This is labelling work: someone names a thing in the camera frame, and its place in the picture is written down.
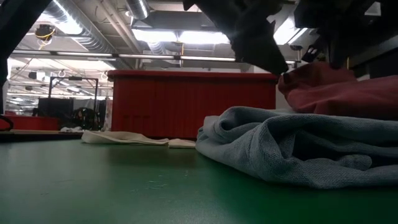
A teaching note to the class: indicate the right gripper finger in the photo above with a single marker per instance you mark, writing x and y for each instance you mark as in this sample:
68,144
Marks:
312,53
339,53

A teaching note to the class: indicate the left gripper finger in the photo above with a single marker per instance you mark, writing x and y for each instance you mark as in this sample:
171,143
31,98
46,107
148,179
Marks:
258,46

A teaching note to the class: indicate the maroon cloth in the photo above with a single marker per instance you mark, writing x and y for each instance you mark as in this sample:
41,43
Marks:
342,96

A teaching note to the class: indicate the light blue towel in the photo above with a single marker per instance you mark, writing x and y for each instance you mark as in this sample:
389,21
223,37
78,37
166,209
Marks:
280,149

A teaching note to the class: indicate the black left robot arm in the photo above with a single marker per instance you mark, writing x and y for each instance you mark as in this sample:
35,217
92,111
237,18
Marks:
15,18

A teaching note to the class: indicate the red plastic laundry bin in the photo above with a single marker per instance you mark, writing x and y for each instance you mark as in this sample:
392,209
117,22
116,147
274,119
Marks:
155,105

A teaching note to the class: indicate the bright ceiling light panel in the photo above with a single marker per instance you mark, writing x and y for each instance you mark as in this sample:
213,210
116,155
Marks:
174,36

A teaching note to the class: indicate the long ceiling light bar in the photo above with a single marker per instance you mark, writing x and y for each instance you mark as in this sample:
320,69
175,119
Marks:
84,54

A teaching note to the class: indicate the cream printed tote bag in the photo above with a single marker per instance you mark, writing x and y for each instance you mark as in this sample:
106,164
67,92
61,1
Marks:
118,137

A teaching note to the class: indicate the person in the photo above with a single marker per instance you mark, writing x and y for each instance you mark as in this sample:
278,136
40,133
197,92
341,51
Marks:
85,118

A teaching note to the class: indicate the small white cloth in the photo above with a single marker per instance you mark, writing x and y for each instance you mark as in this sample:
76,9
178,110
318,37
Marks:
71,128

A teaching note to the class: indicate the black monitor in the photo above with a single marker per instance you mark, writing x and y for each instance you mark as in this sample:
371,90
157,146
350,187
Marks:
56,107

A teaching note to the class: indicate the green table mat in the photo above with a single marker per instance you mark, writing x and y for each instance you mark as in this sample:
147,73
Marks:
93,186

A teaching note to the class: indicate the red background table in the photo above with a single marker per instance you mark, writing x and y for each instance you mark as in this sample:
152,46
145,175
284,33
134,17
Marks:
34,123

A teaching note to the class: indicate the light wooden table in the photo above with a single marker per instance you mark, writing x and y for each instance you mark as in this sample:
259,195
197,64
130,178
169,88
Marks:
37,132

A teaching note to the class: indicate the silver ventilation duct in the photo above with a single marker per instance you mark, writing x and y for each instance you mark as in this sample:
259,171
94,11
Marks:
138,7
90,37

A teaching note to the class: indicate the black metal stand frame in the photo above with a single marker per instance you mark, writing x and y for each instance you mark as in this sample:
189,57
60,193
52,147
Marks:
74,78

